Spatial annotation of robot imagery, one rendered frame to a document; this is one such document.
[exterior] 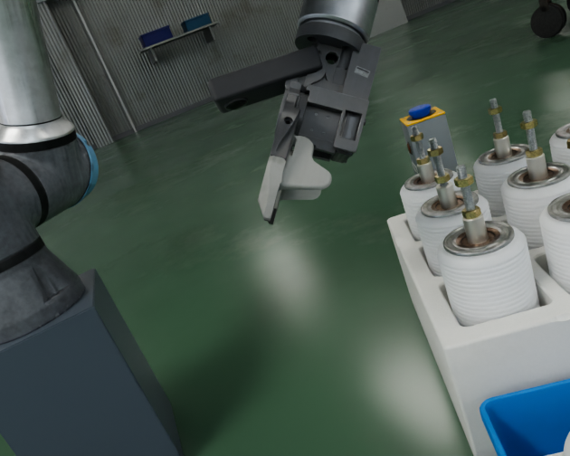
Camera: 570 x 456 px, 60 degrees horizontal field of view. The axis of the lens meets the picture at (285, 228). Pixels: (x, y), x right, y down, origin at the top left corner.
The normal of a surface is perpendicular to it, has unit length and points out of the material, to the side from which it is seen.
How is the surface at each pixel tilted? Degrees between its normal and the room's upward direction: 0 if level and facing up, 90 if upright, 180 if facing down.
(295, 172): 46
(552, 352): 90
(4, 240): 90
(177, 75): 90
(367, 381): 0
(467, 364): 90
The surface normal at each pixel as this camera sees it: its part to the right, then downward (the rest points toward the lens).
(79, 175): 0.96, 0.07
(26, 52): 0.79, 0.28
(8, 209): 0.91, -0.18
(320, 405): -0.34, -0.88
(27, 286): 0.53, -0.24
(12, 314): 0.19, -0.04
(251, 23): 0.35, 0.22
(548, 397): -0.07, 0.34
